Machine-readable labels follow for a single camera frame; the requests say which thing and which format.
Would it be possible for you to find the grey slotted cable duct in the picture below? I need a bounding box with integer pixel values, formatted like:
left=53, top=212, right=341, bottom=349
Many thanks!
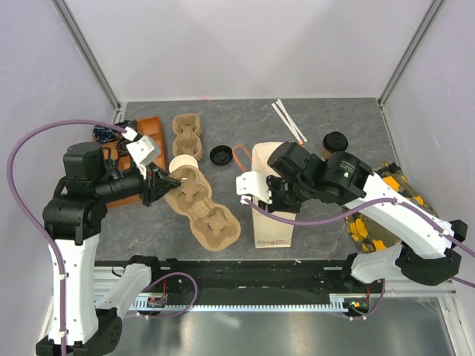
left=129, top=295, right=361, bottom=313

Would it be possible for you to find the black plastic cup lid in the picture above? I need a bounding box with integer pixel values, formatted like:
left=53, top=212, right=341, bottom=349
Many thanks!
left=322, top=131, right=349, bottom=154

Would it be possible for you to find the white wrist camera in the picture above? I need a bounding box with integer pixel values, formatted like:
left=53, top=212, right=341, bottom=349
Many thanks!
left=122, top=128, right=162, bottom=179
left=235, top=171, right=272, bottom=205

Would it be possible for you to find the stack of paper cups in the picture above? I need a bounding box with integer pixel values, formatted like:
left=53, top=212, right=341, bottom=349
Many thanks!
left=168, top=154, right=199, bottom=173

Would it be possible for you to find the orange compartment organizer tray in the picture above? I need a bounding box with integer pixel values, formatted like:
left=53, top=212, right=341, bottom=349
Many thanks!
left=94, top=116, right=179, bottom=207

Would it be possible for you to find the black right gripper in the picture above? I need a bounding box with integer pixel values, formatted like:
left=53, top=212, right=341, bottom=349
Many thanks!
left=258, top=176, right=314, bottom=214

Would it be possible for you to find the dark patterned rolled sock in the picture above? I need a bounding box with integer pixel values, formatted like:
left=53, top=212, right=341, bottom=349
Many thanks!
left=116, top=120, right=138, bottom=131

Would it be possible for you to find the cardboard cup carrier tray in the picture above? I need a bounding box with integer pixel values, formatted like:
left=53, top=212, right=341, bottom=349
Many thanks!
left=172, top=113, right=203, bottom=161

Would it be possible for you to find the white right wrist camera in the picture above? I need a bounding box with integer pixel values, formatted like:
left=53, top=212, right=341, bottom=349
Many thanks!
left=235, top=171, right=272, bottom=205

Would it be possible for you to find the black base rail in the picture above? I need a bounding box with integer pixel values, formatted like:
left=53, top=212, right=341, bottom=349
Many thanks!
left=111, top=258, right=389, bottom=297

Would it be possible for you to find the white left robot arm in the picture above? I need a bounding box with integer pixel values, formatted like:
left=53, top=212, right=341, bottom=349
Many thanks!
left=36, top=142, right=180, bottom=355

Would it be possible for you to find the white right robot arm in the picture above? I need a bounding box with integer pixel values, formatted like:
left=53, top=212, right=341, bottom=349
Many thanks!
left=266, top=142, right=468, bottom=292

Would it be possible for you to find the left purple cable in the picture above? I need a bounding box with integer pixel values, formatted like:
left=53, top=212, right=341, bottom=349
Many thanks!
left=6, top=118, right=200, bottom=356

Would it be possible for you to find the blue patterned rolled sock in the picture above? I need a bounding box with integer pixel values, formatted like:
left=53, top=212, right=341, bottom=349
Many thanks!
left=93, top=125, right=117, bottom=144

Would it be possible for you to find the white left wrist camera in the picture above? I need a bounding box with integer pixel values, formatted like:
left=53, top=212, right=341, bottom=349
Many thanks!
left=122, top=128, right=162, bottom=179

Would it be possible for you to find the camouflage yellow green cloth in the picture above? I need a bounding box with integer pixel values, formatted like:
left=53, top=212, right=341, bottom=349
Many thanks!
left=344, top=172, right=450, bottom=260

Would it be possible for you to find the white paper takeout bag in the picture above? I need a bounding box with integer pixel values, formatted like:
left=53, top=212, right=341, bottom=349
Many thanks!
left=232, top=142, right=294, bottom=248

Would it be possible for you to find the brown paper coffee cup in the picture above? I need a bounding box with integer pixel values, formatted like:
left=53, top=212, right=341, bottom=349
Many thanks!
left=321, top=147, right=333, bottom=161

